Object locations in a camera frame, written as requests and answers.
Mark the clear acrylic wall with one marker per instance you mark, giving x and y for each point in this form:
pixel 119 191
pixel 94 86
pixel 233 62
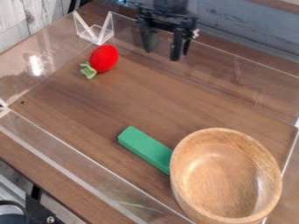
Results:
pixel 243 81
pixel 94 192
pixel 37 58

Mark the clear acrylic left wall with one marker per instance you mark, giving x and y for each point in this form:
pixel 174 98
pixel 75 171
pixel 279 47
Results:
pixel 37 58

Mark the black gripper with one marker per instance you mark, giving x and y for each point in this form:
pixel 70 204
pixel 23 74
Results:
pixel 181 24

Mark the clear acrylic back wall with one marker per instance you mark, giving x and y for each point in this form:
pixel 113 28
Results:
pixel 243 81

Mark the green rectangular block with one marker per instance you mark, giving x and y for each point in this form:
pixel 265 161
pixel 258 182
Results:
pixel 154 152

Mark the clear acrylic front wall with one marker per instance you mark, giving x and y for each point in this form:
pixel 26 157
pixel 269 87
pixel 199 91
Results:
pixel 94 192

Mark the red plush strawberry toy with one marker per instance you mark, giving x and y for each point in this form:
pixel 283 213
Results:
pixel 102 61

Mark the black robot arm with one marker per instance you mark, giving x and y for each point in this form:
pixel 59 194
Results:
pixel 174 6

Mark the wooden bowl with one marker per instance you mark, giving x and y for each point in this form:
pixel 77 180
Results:
pixel 225 177

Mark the black clamp with screw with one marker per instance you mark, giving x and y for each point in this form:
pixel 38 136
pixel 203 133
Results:
pixel 21 209

